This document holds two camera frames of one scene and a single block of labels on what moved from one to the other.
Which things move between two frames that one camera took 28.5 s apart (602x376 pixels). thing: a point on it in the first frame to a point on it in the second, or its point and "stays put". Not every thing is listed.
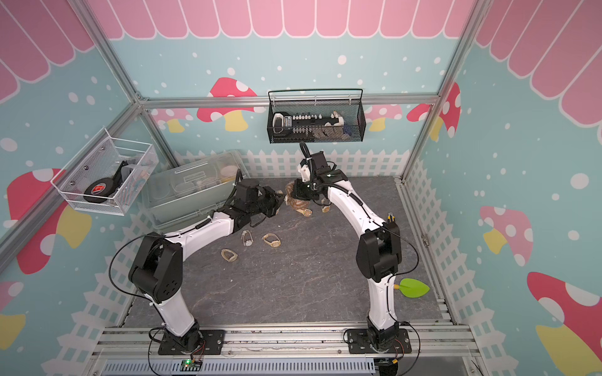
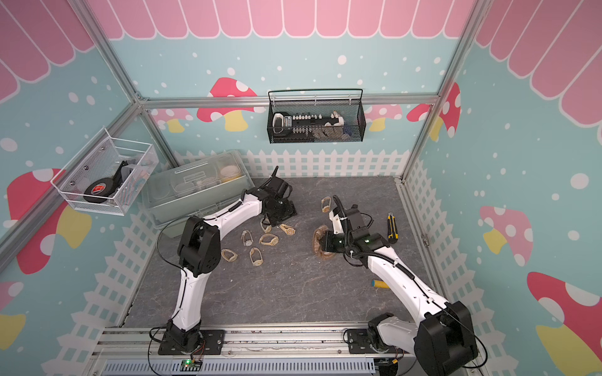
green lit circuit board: [190, 365] stays put
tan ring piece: [247, 238] stays put
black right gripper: [297, 189] to [328, 244]
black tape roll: [103, 186] stays put
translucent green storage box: [192, 189] stays put
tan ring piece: [229, 255] to [266, 229]
